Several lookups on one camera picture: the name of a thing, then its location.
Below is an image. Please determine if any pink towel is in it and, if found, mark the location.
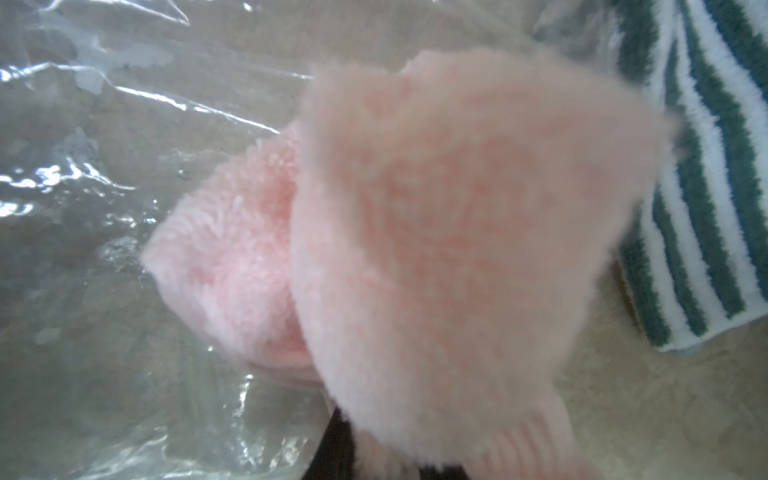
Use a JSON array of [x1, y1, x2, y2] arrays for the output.
[[141, 49, 679, 479]]

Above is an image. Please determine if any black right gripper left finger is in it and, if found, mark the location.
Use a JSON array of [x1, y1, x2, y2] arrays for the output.
[[301, 408, 355, 480]]

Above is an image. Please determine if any green white striped towel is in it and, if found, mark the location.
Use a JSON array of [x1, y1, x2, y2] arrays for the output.
[[612, 1, 767, 352]]

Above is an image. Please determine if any clear plastic vacuum bag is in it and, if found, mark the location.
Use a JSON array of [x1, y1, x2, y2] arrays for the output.
[[0, 0, 619, 480]]

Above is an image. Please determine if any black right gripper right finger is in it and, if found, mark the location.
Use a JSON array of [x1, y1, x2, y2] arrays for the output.
[[419, 465, 469, 480]]

